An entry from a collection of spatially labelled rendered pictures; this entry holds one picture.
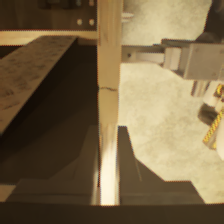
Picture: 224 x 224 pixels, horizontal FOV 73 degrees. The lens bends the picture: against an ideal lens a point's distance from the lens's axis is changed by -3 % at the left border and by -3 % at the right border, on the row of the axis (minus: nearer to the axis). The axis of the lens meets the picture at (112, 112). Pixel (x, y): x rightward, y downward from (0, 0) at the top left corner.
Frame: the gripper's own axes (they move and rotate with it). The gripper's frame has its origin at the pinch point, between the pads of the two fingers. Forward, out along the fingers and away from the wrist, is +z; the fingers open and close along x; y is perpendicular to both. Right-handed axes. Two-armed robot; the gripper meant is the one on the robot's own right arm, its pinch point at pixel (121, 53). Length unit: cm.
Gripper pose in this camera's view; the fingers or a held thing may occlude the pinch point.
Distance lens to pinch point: 27.1
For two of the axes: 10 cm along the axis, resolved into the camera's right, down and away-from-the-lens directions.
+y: -0.2, 8.9, 4.6
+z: -10.0, -0.1, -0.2
